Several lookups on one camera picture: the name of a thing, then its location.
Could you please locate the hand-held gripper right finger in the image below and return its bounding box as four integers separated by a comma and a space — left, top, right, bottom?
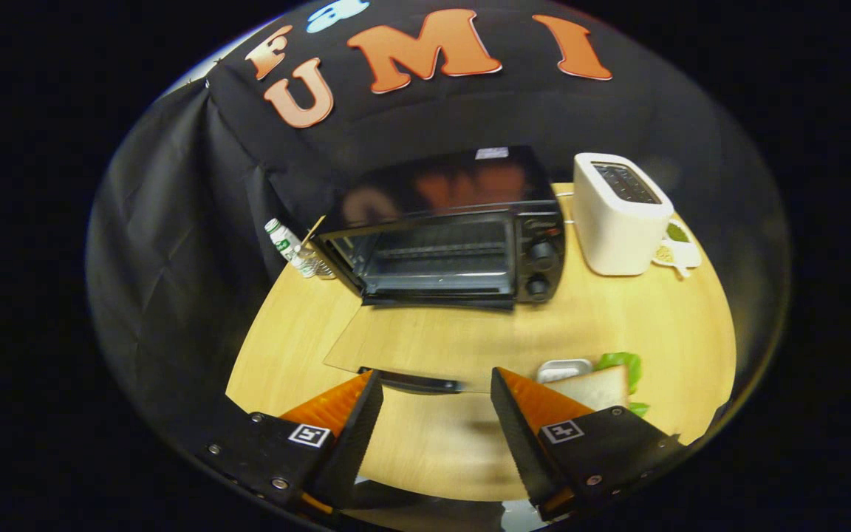
491, 366, 685, 520

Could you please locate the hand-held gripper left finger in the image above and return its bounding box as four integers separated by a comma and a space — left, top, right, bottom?
200, 369, 384, 514

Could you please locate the sandwich with lettuce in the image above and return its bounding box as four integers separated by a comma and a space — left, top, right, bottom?
544, 352, 650, 419

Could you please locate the black toaster oven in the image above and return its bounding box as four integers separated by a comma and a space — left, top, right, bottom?
311, 146, 567, 395

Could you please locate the white toaster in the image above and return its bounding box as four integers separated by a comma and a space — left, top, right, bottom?
572, 152, 675, 277

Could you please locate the white plastic tray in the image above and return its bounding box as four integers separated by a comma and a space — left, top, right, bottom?
536, 359, 594, 385

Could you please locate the clear plastic water bottle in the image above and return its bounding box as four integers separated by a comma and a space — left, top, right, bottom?
264, 218, 338, 280

